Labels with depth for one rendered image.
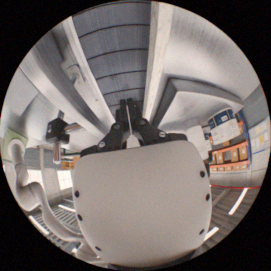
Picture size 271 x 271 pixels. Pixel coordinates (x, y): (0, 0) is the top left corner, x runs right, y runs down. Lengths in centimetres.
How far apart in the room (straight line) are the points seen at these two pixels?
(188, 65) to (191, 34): 9
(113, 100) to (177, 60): 17
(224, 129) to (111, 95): 47
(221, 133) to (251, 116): 396
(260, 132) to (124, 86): 430
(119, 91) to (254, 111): 439
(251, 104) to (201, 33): 425
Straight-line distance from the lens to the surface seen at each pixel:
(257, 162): 470
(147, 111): 16
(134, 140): 16
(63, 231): 51
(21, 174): 62
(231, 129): 49
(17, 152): 72
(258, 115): 439
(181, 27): 20
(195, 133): 39
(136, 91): 17
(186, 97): 24
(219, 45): 28
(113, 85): 15
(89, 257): 54
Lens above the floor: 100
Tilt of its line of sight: 16 degrees down
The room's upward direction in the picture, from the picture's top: 170 degrees clockwise
